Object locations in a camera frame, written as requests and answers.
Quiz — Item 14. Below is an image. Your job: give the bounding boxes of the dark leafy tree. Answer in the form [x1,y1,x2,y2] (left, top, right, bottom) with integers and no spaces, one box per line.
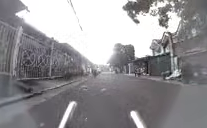
[106,42,136,73]

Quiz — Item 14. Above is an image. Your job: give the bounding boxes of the grey asphalt road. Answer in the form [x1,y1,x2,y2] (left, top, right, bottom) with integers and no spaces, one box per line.
[0,72,207,128]

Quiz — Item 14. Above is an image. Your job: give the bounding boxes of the low dark building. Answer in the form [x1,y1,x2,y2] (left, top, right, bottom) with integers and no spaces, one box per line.
[128,54,173,77]

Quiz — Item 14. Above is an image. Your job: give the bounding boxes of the robot's own part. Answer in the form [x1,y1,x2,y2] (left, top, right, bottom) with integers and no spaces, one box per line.
[58,100,78,128]
[129,110,147,128]

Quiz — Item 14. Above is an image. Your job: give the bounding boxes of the grey pavement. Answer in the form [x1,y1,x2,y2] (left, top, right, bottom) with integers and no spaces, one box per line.
[0,75,89,109]

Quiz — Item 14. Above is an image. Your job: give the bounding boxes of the ornate metal fence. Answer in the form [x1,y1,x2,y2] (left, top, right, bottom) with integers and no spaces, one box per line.
[0,15,94,81]

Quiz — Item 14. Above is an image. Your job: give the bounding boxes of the house with gabled roof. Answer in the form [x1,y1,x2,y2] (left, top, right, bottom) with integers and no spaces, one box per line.
[149,30,207,85]

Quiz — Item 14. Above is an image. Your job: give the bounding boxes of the overhanging tree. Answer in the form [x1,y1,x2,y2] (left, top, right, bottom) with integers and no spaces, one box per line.
[122,0,207,38]

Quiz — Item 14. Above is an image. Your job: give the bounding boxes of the building with dark roof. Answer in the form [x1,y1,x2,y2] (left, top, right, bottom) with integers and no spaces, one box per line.
[0,0,30,22]

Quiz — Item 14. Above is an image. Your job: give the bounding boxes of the overhead wires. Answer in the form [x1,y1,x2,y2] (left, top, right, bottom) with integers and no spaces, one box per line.
[66,0,84,32]

